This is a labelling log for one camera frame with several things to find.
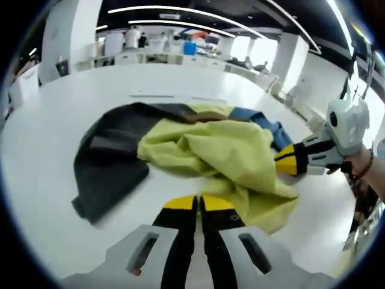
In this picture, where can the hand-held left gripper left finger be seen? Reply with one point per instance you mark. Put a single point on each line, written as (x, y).
(180, 241)

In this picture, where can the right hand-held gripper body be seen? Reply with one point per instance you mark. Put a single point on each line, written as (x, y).
(349, 126)

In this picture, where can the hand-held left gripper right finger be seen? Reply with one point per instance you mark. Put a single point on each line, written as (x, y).
(219, 241)

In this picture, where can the yellow blue black garment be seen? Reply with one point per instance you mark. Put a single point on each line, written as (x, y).
(192, 147)

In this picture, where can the person's right hand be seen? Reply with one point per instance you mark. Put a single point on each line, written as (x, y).
(356, 161)

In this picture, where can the white office chair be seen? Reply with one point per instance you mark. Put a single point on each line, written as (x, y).
(275, 88)

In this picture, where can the person's black printed clothing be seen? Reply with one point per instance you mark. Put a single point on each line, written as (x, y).
(365, 228)

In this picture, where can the white square pillar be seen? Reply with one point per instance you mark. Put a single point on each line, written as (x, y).
(290, 63)
(70, 39)

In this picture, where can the blue bin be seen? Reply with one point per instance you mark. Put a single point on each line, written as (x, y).
(190, 47)

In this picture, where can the long ceiling light strip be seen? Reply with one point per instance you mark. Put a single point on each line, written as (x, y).
(186, 13)
(180, 24)

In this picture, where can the white counter cabinets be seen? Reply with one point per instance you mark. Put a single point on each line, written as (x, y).
(156, 58)

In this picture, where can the ceiling air vent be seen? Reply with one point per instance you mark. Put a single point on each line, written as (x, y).
(170, 15)

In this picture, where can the white cabinet unit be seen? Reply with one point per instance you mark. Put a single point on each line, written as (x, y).
(114, 43)

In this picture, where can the black floor sign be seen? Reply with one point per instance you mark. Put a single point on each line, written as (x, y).
(62, 68)

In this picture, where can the white storage box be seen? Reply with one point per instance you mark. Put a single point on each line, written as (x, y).
(25, 85)

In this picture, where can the black camera stand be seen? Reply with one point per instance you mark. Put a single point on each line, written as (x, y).
(355, 72)

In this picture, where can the red blue wall graphic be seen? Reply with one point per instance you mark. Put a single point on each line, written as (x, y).
(192, 33)

